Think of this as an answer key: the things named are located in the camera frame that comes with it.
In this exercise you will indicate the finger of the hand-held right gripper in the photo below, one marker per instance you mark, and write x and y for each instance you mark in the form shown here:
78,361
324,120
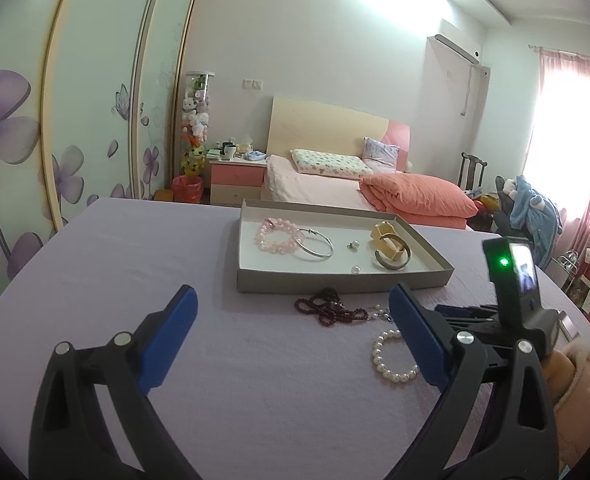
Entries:
467,311
480,326

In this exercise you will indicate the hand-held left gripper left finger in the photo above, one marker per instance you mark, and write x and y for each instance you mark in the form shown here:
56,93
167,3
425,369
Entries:
170,332

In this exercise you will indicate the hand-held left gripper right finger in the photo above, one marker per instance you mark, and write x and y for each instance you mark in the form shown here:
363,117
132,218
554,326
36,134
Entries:
417,332

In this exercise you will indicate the dark cuff bangle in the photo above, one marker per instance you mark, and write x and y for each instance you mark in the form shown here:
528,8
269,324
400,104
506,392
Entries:
390,264

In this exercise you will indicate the small silver earring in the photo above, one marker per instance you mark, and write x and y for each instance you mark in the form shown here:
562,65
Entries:
353,245

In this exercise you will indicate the thin silver bangle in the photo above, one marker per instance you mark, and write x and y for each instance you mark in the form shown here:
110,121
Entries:
332,249

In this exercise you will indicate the grey shallow cardboard tray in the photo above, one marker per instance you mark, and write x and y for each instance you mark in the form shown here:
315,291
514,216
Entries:
275,260

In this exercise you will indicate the person's right forearm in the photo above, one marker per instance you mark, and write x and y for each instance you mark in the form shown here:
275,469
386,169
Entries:
587,410

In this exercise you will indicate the person's right hand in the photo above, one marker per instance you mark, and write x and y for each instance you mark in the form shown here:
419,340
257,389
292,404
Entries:
560,370

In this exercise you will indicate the dark office chair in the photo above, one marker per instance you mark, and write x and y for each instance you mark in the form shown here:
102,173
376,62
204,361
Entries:
502,220

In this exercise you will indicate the blue plush robe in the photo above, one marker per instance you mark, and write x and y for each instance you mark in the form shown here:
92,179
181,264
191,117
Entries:
535,215

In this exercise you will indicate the purple tablecloth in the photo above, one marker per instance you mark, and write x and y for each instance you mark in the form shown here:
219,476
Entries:
125,270

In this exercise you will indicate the colourful toy pile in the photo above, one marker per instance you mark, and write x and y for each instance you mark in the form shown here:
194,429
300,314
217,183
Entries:
486,203

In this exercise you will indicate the dark wooden chair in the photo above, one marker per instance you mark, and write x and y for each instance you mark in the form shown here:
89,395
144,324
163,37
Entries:
472,170

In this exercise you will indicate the orange quilt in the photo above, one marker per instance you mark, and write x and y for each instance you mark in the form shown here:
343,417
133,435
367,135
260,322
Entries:
415,192

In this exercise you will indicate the pink curtain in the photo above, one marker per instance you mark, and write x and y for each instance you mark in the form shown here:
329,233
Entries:
575,160

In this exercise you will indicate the red trash bin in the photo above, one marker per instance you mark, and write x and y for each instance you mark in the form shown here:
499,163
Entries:
187,189

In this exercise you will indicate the pink and cream nightstand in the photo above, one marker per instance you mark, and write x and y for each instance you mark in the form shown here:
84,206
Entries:
237,180

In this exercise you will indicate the lilac patterned pillow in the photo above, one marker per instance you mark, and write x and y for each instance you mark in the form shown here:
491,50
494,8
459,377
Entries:
381,152

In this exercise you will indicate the white mug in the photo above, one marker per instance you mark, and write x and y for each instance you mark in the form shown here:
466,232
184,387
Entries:
229,152

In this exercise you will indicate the bed with pink sheet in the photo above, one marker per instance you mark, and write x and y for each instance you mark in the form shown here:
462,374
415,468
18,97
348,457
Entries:
295,185

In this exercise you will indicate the white floral pillow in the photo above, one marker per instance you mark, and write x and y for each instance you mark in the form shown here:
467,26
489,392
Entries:
327,162

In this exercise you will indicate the blue patterned pouch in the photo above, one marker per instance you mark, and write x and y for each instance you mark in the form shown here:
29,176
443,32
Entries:
256,156

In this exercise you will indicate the plush toy display tube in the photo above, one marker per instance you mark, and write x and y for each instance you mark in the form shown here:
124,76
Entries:
197,120

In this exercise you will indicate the cream and pink headboard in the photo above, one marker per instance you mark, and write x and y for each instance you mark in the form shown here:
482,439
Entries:
325,127

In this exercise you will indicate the white air conditioner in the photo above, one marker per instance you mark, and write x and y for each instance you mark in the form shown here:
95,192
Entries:
457,49

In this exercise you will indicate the flower print sliding wardrobe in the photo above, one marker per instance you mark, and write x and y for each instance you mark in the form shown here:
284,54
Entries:
75,100

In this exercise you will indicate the white wall socket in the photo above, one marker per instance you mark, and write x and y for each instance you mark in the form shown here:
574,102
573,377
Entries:
253,84

